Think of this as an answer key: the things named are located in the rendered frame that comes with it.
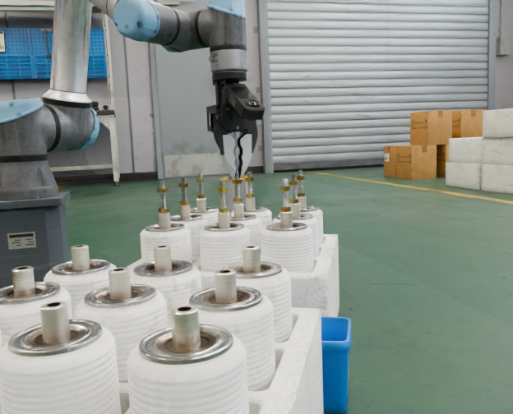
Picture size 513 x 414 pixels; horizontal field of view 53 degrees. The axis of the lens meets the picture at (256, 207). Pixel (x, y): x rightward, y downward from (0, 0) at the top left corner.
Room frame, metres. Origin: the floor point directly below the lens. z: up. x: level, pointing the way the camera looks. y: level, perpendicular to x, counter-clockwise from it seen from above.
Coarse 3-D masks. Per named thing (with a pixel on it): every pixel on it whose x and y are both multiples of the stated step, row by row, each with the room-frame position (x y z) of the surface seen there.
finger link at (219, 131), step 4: (216, 120) 1.05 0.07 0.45; (216, 124) 1.05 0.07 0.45; (220, 124) 1.05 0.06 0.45; (216, 128) 1.05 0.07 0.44; (220, 128) 1.05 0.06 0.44; (224, 128) 1.06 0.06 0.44; (216, 132) 1.05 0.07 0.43; (220, 132) 1.05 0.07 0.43; (224, 132) 1.06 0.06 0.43; (216, 136) 1.05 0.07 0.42; (220, 136) 1.05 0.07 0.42; (216, 140) 1.05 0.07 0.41; (220, 140) 1.05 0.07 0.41; (220, 144) 1.05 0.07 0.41; (220, 148) 1.05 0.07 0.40; (220, 152) 1.06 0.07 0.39
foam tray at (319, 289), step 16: (336, 240) 1.17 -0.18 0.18; (192, 256) 1.05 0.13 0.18; (320, 256) 1.00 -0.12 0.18; (336, 256) 1.15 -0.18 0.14; (208, 272) 0.91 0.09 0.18; (320, 272) 0.88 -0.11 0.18; (336, 272) 1.14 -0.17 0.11; (304, 288) 0.86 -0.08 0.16; (320, 288) 0.85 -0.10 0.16; (336, 288) 1.12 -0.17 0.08; (304, 304) 0.86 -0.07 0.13; (320, 304) 0.85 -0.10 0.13; (336, 304) 1.11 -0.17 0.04
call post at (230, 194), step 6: (228, 186) 1.35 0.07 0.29; (234, 186) 1.34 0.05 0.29; (240, 186) 1.34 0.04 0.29; (246, 186) 1.34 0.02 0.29; (228, 192) 1.35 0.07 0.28; (234, 192) 1.34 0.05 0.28; (240, 192) 1.34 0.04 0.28; (246, 192) 1.34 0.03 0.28; (228, 198) 1.35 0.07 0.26; (228, 204) 1.35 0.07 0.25
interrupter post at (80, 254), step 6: (72, 246) 0.68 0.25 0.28; (78, 246) 0.69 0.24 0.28; (84, 246) 0.68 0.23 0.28; (72, 252) 0.68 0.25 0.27; (78, 252) 0.67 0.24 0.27; (84, 252) 0.68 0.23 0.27; (72, 258) 0.68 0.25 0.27; (78, 258) 0.67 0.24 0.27; (84, 258) 0.68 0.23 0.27; (72, 264) 0.68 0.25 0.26; (78, 264) 0.67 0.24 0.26; (84, 264) 0.68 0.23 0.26
